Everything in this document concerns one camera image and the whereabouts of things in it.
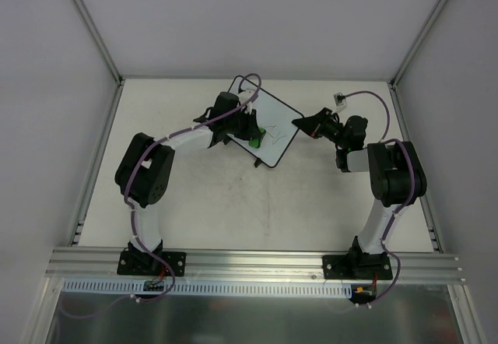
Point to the right aluminium frame post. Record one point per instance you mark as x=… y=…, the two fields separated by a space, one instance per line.
x=425 y=30

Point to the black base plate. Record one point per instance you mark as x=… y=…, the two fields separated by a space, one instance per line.
x=365 y=266
x=175 y=261

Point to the aluminium frame post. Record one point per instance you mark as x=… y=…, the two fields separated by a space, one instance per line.
x=88 y=22
x=425 y=30

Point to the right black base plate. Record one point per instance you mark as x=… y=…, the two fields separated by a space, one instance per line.
x=365 y=266

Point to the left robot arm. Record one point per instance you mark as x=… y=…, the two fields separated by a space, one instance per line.
x=144 y=172

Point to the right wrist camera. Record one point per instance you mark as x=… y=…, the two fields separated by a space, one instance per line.
x=340 y=102

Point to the green whiteboard eraser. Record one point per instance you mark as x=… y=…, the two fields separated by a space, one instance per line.
x=256 y=141

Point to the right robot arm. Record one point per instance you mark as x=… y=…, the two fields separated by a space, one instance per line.
x=396 y=178

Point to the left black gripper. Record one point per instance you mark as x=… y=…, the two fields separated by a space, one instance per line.
x=246 y=127

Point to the left aluminium frame post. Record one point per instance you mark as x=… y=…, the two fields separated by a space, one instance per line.
x=88 y=22

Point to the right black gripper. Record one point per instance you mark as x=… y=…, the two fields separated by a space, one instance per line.
x=318 y=124

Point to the small black-framed whiteboard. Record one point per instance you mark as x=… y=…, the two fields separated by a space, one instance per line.
x=276 y=118

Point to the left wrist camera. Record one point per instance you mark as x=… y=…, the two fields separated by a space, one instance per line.
x=247 y=99

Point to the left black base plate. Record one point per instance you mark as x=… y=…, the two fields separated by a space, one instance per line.
x=175 y=261

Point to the aluminium mounting rail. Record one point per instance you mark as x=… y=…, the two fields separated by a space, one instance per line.
x=254 y=266

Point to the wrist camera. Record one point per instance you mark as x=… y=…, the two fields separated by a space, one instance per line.
x=340 y=102
x=247 y=99

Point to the white slotted cable duct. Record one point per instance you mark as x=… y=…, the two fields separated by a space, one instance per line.
x=183 y=287

